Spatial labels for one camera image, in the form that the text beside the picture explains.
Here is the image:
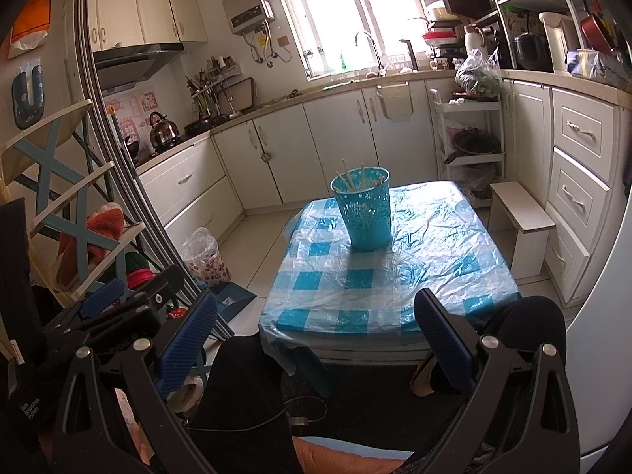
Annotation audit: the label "clear bag of food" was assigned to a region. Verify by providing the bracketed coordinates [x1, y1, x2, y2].
[567, 48, 628, 79]

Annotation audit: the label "red frying pan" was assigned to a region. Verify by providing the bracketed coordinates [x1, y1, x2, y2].
[573, 0, 615, 43]

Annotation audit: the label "dish rack with dishes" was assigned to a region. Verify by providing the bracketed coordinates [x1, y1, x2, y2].
[422, 0, 465, 70]

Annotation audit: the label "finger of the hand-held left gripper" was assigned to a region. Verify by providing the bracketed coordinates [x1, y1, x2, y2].
[78, 264, 184, 322]

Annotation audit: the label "blue checked tablecloth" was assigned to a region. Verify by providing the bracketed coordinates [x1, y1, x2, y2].
[259, 181, 523, 351]

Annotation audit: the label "dark blue dustpan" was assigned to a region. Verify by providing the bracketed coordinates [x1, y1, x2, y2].
[210, 281, 258, 329]

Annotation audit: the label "white sink base cabinets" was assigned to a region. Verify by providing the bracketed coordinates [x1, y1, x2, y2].
[211, 79, 442, 208]

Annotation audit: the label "white three-drawer cabinet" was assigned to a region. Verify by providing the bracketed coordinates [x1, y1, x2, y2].
[543, 86, 628, 307]

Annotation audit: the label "clear plastic trash bag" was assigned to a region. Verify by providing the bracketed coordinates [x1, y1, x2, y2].
[180, 227, 233, 284]

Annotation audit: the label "white rolling shelf cart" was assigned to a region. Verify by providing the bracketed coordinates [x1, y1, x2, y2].
[429, 88, 507, 193]

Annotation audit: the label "small white step stool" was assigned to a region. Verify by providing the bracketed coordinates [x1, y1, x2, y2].
[489, 182, 556, 280]

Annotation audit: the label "over-door bag holder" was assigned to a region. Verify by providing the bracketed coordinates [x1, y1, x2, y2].
[376, 81, 414, 120]

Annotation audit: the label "dark wok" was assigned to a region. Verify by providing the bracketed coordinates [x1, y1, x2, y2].
[453, 128, 500, 155]

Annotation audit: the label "white two-drawer cabinet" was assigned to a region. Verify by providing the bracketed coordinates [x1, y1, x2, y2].
[135, 138, 245, 258]

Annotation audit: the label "orange paper bag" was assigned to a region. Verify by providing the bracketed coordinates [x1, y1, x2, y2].
[9, 0, 53, 57]

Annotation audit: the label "steel whistling kettle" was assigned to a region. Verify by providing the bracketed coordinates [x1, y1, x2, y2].
[149, 112, 179, 148]

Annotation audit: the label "plastic bag of vegetables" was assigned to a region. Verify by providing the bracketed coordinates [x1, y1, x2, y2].
[455, 48, 502, 97]

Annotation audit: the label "bundle of wooden chopsticks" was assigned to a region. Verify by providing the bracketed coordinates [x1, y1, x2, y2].
[336, 158, 388, 193]

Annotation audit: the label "black microwave oven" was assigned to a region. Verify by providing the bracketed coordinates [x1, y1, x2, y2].
[437, 0, 495, 18]

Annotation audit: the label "white electric water pot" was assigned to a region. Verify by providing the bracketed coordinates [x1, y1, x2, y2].
[538, 11, 578, 72]

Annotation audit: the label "wall utensil rack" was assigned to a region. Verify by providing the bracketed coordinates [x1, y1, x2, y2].
[186, 56, 243, 114]

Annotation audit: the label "patterned slipper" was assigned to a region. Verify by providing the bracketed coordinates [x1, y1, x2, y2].
[410, 350, 438, 398]

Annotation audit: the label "white wall cabinets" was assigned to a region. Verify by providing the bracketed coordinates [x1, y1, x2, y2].
[88, 0, 208, 53]

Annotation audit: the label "chrome sink faucet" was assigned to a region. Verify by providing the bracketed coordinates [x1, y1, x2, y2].
[354, 30, 386, 77]

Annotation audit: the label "dark blue wall hanger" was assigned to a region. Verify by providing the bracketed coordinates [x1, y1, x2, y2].
[12, 62, 45, 130]

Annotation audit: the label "black range hood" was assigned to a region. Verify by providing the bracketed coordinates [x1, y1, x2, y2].
[93, 42, 186, 92]

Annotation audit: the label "sliding door frame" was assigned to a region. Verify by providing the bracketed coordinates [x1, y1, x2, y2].
[64, 0, 233, 341]

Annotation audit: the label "white tall door cabinet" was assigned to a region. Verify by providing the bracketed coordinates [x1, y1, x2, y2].
[501, 76, 554, 208]

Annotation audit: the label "black rice cooker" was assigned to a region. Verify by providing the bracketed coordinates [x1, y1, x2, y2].
[512, 32, 553, 72]

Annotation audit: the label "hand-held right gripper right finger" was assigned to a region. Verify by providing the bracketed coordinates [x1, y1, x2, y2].
[414, 288, 581, 474]

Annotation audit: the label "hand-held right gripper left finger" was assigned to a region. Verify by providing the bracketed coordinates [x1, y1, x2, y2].
[52, 290, 258, 474]

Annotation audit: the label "wooden folding shelf rack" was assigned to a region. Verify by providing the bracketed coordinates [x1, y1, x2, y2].
[0, 99, 149, 307]

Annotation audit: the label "teal perforated plastic basket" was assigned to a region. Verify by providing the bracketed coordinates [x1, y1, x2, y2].
[330, 167, 392, 251]

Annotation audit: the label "orange red cloth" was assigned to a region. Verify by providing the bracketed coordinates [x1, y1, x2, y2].
[55, 202, 124, 290]

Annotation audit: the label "white thermos jug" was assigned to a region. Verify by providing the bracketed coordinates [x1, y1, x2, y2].
[463, 24, 487, 57]

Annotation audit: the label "wall-mounted gas water heater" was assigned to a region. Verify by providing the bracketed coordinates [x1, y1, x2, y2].
[218, 0, 276, 36]

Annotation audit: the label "person's left leg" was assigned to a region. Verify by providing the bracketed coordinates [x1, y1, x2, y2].
[190, 336, 304, 474]

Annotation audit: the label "brown cutting board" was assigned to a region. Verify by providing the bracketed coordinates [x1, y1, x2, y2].
[227, 76, 256, 112]

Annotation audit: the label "kitchen window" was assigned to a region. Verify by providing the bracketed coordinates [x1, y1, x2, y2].
[267, 0, 435, 80]

